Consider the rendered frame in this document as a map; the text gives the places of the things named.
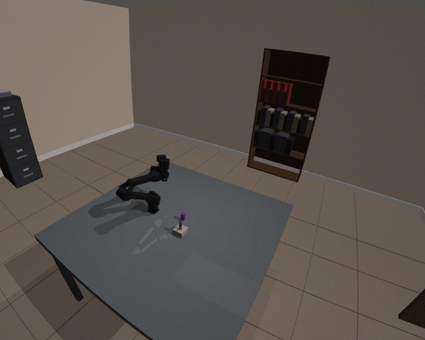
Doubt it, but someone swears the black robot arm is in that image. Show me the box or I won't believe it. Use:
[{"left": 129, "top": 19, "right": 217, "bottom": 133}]
[{"left": 116, "top": 158, "right": 170, "bottom": 214}]

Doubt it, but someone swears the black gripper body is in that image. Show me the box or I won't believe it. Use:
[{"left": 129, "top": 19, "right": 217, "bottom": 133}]
[{"left": 157, "top": 155, "right": 167, "bottom": 166}]

